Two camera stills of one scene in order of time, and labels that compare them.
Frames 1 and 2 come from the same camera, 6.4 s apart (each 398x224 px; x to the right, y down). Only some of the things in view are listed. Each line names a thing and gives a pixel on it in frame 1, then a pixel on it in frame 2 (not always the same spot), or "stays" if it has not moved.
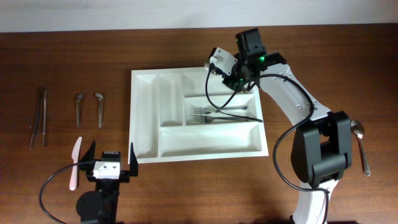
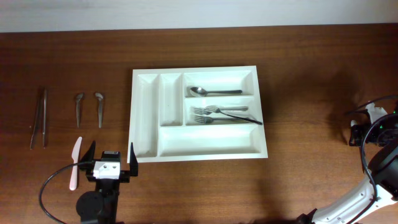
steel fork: (205, 119) stays
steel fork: (200, 110) stays
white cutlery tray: (191, 114) stays
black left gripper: (125, 175) stays
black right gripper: (236, 83) -> (356, 132)
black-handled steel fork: (206, 119) -> (214, 109)
